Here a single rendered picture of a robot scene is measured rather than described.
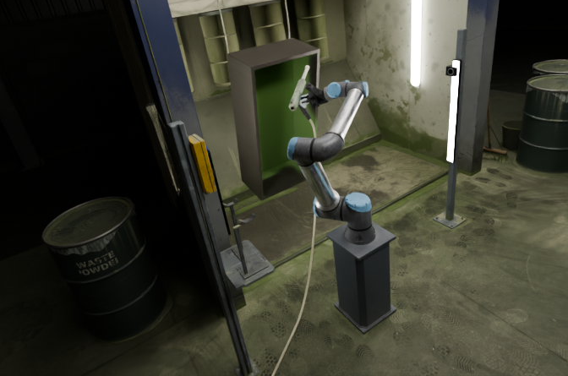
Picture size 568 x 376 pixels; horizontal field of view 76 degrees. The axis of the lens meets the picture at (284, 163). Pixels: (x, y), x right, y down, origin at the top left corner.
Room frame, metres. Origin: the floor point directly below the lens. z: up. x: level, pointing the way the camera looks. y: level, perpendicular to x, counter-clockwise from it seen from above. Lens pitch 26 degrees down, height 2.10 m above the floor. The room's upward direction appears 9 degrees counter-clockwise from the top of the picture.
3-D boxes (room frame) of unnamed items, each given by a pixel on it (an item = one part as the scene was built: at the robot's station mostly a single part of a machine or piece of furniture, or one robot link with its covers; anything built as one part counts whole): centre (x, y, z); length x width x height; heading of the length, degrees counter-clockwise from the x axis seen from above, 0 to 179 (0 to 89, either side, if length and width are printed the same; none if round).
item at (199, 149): (1.52, 0.38, 1.42); 0.12 x 0.06 x 0.26; 28
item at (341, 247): (1.82, -0.40, 0.32); 0.31 x 0.31 x 0.64; 28
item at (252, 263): (1.57, 0.29, 0.95); 0.26 x 0.15 x 0.32; 28
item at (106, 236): (2.13, 1.35, 0.44); 0.59 x 0.58 x 0.89; 99
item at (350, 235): (1.82, -0.40, 0.69); 0.19 x 0.19 x 0.10
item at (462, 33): (2.64, -1.39, 0.82); 0.05 x 0.05 x 1.64; 28
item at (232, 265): (1.56, 0.31, 0.78); 0.31 x 0.23 x 0.01; 28
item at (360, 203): (1.83, -0.39, 0.83); 0.17 x 0.15 x 0.18; 60
